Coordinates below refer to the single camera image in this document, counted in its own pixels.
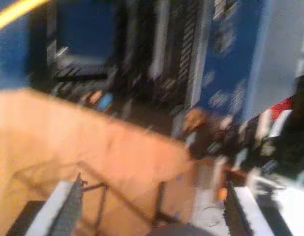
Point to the dark object with red patch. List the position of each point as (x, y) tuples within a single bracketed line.
[(297, 137)]

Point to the dark wooden chair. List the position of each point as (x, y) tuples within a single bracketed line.
[(160, 199)]

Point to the black rack server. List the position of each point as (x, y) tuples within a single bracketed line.
[(142, 49)]

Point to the blue flat rack unit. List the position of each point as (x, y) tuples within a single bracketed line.
[(9, 61)]

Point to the blue network switch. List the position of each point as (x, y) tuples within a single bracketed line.
[(240, 68)]

